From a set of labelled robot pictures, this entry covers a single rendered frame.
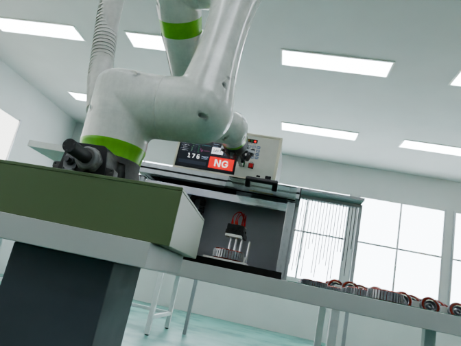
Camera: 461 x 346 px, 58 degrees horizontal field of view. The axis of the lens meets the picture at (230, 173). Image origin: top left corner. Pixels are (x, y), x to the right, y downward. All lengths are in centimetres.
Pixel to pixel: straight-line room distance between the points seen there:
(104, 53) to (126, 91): 220
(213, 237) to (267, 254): 24
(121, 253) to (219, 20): 55
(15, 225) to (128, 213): 17
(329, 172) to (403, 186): 137
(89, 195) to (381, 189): 781
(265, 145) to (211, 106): 96
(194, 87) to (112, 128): 17
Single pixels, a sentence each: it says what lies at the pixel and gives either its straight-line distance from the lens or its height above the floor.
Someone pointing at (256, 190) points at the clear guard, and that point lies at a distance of 139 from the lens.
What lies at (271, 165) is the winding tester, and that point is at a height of 119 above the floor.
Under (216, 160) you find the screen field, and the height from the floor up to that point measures 118.
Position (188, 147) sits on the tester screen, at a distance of 176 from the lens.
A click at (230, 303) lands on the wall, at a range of 795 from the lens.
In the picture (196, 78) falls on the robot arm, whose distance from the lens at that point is 82.
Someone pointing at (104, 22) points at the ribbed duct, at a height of 223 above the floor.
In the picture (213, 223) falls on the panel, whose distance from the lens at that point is 179.
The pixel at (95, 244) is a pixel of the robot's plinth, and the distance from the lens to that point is 67.
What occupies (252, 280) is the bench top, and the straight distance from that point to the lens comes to 124.
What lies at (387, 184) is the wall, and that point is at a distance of 839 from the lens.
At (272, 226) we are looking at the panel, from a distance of 176.
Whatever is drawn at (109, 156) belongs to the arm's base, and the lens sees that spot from 76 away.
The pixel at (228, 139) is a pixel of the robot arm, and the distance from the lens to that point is 129.
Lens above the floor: 72
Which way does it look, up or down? 14 degrees up
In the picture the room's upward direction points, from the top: 12 degrees clockwise
